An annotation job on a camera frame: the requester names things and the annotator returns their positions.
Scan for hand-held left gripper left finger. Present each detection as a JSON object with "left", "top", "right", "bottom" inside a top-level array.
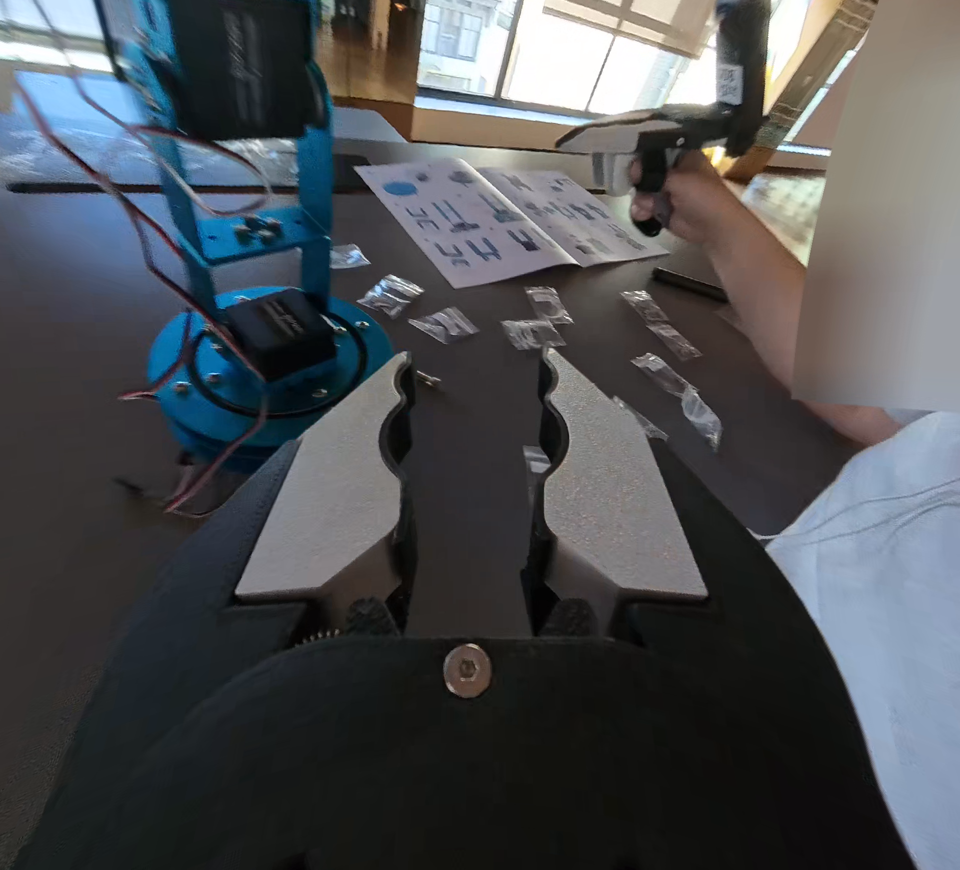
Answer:
[{"left": 234, "top": 350, "right": 416, "bottom": 613}]

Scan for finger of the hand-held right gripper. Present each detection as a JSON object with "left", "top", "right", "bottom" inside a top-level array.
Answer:
[{"left": 556, "top": 106, "right": 688, "bottom": 155}]

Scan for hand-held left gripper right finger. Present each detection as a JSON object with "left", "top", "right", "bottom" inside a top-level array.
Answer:
[{"left": 521, "top": 347, "right": 709, "bottom": 610}]

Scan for servo wire bundle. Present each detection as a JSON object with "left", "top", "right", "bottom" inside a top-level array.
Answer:
[{"left": 11, "top": 78, "right": 275, "bottom": 520}]

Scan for blue toy robot arm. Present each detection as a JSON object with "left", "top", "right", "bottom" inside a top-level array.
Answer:
[{"left": 71, "top": 0, "right": 396, "bottom": 478}]

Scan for dark desk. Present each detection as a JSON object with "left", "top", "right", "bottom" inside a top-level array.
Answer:
[{"left": 0, "top": 135, "right": 864, "bottom": 870}]

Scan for person's right hand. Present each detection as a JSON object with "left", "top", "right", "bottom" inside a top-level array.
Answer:
[{"left": 628, "top": 148, "right": 744, "bottom": 250}]

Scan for printed instruction sheet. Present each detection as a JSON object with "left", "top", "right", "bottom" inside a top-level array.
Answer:
[{"left": 352, "top": 159, "right": 671, "bottom": 290}]

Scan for black slim tool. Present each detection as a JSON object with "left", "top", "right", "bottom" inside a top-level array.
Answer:
[{"left": 651, "top": 267, "right": 731, "bottom": 303}]

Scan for scattered clear parts bags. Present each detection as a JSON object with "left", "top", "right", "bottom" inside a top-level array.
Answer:
[{"left": 330, "top": 243, "right": 723, "bottom": 512}]

